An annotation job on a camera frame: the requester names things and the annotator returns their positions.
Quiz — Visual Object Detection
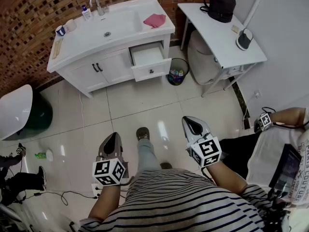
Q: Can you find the white soap pump bottle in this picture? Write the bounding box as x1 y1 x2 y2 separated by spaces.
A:
81 5 92 21

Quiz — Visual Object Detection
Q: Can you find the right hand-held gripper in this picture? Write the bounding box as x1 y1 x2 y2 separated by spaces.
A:
181 116 223 168

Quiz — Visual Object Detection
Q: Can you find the person's right forearm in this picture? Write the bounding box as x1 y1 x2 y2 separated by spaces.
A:
205 162 248 199

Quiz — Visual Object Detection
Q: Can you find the white drawer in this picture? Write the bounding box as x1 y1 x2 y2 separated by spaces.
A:
128 41 172 83

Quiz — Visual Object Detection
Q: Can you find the black and white handbag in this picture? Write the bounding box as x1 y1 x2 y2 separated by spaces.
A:
236 28 254 51

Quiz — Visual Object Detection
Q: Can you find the black backpack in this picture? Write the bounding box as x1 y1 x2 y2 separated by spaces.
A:
199 0 237 23

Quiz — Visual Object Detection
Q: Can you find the green spray bottle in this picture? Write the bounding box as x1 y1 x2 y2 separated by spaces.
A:
34 148 54 162

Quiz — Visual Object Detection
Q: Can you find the blue and white cup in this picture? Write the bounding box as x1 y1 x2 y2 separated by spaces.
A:
55 25 67 37

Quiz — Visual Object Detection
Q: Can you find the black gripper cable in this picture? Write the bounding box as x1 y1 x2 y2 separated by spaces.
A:
201 165 214 181

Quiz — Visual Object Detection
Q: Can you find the white wall pipe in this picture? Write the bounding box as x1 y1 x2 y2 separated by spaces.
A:
243 0 267 28

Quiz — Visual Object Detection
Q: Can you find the person's left shoe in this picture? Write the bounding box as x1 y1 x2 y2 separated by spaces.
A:
136 127 150 142

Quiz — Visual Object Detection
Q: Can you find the black monitor mount rig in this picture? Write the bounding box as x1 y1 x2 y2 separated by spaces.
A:
262 194 292 232

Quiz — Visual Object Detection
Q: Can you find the pile of colourful trash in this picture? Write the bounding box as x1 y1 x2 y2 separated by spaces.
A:
169 68 186 85

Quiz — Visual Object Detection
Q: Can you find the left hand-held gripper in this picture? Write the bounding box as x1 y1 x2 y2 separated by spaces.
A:
91 132 130 187

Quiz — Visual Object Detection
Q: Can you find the striped shirt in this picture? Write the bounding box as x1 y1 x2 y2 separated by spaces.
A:
78 168 273 232

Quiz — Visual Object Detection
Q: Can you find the person's left leg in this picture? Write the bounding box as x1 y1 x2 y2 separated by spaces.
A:
136 139 161 173

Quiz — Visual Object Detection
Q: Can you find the beige wooden comb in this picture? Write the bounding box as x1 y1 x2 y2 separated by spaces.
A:
52 38 64 59

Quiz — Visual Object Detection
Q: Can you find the person's left forearm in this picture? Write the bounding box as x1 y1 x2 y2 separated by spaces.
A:
87 184 122 224

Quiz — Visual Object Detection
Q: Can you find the white vanity cabinet with sink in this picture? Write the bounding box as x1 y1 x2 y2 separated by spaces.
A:
46 0 176 99

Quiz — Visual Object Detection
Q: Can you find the black floor cable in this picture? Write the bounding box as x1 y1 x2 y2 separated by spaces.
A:
24 190 97 206

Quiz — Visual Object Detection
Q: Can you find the chrome faucet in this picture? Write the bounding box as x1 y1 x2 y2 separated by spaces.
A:
89 0 109 16

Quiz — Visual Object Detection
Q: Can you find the white side table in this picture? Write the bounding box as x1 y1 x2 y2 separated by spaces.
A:
177 2 268 98

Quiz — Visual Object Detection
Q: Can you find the white power strip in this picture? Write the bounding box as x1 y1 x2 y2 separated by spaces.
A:
91 183 101 200

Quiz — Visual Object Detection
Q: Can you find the black monitor screen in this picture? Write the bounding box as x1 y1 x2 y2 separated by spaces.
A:
268 143 302 198

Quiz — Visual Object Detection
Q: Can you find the white toilet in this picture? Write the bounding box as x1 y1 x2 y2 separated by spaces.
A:
187 29 222 86

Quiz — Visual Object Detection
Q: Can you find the black mesh trash bin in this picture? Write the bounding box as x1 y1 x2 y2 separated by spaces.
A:
168 58 190 86

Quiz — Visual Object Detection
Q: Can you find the pink cloth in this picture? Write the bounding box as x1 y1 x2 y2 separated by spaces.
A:
143 13 167 29

